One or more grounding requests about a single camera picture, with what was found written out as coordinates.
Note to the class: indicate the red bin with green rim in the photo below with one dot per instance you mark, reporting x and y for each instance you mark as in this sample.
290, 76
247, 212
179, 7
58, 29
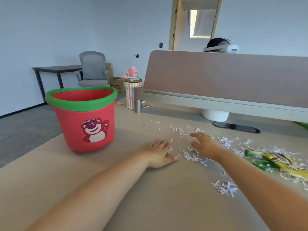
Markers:
69, 132

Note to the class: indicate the grey office chair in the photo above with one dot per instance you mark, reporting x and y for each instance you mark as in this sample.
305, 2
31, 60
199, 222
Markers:
92, 62

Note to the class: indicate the wooden door frame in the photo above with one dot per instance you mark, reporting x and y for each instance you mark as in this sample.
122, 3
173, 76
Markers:
172, 28

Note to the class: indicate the pink desk partition panel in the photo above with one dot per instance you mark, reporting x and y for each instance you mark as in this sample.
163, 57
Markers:
216, 76

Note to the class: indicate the striped bottle with pink lid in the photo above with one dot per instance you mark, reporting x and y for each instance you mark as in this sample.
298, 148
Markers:
131, 93

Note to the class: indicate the open cardboard box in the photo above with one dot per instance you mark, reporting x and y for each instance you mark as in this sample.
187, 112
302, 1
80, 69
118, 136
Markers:
118, 85

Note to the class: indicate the person's left hand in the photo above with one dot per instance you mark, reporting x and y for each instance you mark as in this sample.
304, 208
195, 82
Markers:
160, 155

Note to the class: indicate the dark table with black legs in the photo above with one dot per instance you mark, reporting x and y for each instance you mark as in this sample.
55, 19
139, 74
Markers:
55, 68

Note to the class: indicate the white paper shreds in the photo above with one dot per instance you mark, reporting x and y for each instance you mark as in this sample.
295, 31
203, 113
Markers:
226, 187

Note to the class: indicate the grey metal desk shelf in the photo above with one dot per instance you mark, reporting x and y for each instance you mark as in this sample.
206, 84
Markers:
216, 103

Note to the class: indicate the green snack wrapper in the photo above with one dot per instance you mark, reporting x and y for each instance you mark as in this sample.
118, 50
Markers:
262, 163

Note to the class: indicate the white round stand base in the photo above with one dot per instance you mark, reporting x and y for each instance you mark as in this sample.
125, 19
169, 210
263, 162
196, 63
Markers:
215, 115

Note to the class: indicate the green tissue box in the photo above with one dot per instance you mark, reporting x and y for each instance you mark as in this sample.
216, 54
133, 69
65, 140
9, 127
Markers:
303, 125

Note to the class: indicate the person's right forearm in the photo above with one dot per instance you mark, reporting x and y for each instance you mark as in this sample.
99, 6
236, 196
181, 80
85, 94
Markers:
264, 194

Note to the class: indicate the person's left forearm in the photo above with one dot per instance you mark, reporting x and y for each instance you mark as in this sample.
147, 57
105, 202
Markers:
96, 197

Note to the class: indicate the red white packet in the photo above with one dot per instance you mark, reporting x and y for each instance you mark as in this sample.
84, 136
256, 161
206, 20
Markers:
146, 106

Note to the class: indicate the person's right hand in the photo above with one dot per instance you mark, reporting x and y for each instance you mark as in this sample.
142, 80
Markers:
208, 147

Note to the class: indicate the white headset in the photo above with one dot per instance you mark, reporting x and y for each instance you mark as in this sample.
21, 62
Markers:
232, 48

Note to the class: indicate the yellow snack wrapper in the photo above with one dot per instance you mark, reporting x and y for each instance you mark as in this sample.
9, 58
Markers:
293, 169

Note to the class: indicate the tall cardboard box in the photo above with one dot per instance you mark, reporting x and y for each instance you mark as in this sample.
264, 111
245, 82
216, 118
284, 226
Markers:
109, 69

